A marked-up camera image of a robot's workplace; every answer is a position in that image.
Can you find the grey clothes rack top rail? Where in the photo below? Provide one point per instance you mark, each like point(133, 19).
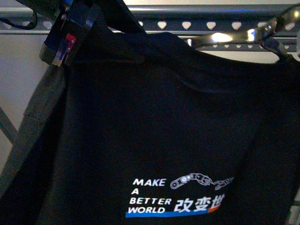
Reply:
point(178, 19)

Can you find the gold metal clothes hanger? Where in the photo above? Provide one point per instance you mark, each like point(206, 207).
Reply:
point(260, 35)

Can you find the grey rack diagonal leg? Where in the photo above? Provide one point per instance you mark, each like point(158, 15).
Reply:
point(7, 127)

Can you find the black gripper with stickers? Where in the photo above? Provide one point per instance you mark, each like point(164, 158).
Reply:
point(73, 21)

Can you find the black printed t-shirt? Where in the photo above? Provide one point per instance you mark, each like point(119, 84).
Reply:
point(144, 130)

